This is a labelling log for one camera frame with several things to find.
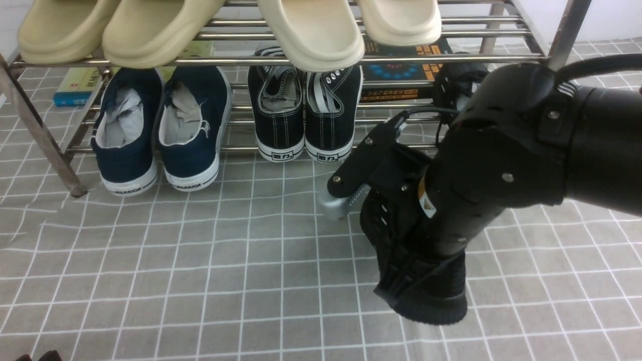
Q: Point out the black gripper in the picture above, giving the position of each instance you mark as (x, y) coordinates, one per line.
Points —
(382, 178)

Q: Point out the black knit sneaker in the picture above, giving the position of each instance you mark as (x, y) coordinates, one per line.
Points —
(454, 85)
(415, 280)

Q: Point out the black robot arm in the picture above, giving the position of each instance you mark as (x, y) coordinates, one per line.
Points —
(526, 137)

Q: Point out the metal shoe rack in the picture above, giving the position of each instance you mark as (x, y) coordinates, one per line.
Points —
(263, 49)

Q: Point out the grey checked floor cloth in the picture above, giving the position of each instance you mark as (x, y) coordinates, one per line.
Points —
(249, 269)

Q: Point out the black canvas sneaker right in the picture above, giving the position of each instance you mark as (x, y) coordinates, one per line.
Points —
(332, 99)

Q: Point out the black canvas sneaker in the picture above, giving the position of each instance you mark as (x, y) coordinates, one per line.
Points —
(332, 99)
(277, 105)

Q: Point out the black canvas sneaker left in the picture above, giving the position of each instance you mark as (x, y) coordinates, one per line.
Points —
(277, 105)

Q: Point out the black orange book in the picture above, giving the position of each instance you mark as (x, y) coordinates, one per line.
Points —
(401, 81)

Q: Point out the navy sneaker right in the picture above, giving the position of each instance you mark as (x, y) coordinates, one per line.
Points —
(195, 110)

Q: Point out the navy sneaker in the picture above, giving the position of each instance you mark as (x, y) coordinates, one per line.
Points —
(122, 134)
(195, 110)

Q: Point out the cream slipper centre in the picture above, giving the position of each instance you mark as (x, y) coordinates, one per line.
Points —
(315, 36)

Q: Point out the cream slipper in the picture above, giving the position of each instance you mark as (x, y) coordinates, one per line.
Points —
(401, 23)
(315, 36)

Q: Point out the cream slipper right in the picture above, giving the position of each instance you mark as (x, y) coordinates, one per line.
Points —
(401, 23)

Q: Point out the navy sneaker left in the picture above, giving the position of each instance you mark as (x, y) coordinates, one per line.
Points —
(122, 134)

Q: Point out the tan slipper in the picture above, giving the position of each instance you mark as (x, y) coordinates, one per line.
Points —
(59, 32)
(150, 34)

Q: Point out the green blue book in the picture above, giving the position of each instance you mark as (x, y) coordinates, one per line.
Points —
(80, 83)

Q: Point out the dark object bottom left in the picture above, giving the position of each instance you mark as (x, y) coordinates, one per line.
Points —
(52, 355)

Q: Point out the tan slipper far left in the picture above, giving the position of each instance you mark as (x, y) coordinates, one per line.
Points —
(59, 32)

